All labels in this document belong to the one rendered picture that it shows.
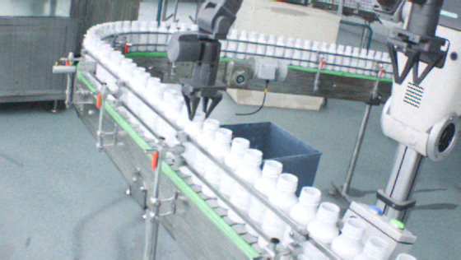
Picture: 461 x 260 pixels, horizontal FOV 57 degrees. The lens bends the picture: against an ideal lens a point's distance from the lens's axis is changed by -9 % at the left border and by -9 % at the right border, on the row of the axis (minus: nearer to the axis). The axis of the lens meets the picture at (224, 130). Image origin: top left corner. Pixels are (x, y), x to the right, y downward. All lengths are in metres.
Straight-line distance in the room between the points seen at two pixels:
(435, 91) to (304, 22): 4.06
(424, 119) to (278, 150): 0.71
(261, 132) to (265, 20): 3.35
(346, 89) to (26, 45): 2.66
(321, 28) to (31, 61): 3.19
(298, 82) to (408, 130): 1.57
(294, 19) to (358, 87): 2.32
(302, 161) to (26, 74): 3.02
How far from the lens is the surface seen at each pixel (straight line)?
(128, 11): 6.37
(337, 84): 3.00
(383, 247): 0.79
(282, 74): 2.67
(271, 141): 1.88
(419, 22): 0.86
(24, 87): 4.22
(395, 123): 1.42
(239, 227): 1.02
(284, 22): 5.22
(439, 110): 1.35
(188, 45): 1.06
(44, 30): 4.12
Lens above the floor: 1.54
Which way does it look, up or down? 20 degrees down
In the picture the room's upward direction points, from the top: 10 degrees clockwise
